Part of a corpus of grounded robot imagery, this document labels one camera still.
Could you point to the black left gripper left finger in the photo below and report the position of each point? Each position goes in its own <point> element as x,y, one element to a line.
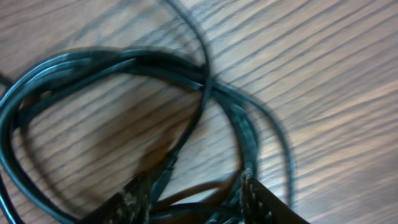
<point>130,205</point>

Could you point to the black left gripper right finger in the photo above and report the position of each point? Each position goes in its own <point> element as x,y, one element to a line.
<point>260,206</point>

